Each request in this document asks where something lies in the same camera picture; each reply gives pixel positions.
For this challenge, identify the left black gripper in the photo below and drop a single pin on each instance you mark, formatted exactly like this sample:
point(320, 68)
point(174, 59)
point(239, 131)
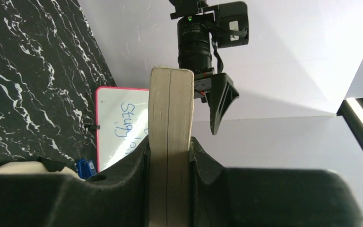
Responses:
point(194, 54)

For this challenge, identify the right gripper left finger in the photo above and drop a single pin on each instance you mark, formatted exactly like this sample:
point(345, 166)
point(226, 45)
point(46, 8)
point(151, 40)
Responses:
point(114, 197)

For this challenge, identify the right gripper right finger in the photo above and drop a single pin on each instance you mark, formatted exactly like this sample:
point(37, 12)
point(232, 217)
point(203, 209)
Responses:
point(267, 197)

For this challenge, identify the green book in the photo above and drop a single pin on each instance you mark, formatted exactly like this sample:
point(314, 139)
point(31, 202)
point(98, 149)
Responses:
point(170, 114)

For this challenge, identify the beige backpack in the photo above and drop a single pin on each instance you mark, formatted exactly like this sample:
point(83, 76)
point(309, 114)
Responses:
point(40, 166)

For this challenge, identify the pink framed whiteboard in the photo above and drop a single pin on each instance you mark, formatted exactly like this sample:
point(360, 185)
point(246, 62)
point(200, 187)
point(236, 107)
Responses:
point(122, 120)

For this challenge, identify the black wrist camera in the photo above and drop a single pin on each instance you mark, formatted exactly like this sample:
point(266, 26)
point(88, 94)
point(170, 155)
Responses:
point(232, 18)

